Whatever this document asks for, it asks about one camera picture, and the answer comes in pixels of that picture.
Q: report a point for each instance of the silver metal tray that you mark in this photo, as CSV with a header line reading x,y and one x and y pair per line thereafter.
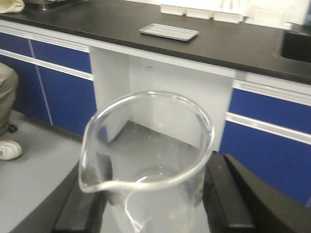
x,y
169,32

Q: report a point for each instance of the white storage bin right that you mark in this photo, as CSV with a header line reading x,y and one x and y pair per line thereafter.
x,y
229,17

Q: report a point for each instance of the white storage bin middle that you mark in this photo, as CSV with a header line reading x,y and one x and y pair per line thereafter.
x,y
199,13

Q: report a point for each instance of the white storage bin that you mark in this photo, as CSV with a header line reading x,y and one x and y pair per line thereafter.
x,y
172,9
199,13
229,17

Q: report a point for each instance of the white sneaker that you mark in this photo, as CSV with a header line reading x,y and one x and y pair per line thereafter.
x,y
9,150

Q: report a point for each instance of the black chair caster wheel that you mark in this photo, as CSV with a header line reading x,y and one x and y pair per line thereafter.
x,y
12,128

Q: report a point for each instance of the person leg khaki trousers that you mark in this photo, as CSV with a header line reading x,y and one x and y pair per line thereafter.
x,y
8,86

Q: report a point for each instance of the blue white lab bench cabinet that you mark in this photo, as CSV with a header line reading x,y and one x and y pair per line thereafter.
x,y
74,59

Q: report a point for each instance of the white storage bin left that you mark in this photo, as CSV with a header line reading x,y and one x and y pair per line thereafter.
x,y
172,9

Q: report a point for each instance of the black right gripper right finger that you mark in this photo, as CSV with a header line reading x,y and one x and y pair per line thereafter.
x,y
238,201

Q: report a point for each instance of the clear glass beaker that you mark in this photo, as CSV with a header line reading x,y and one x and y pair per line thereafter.
x,y
147,152

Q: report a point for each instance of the black bench sink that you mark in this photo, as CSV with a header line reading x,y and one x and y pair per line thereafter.
x,y
296,46

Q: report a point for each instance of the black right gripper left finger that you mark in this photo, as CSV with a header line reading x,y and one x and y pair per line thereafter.
x,y
66,210

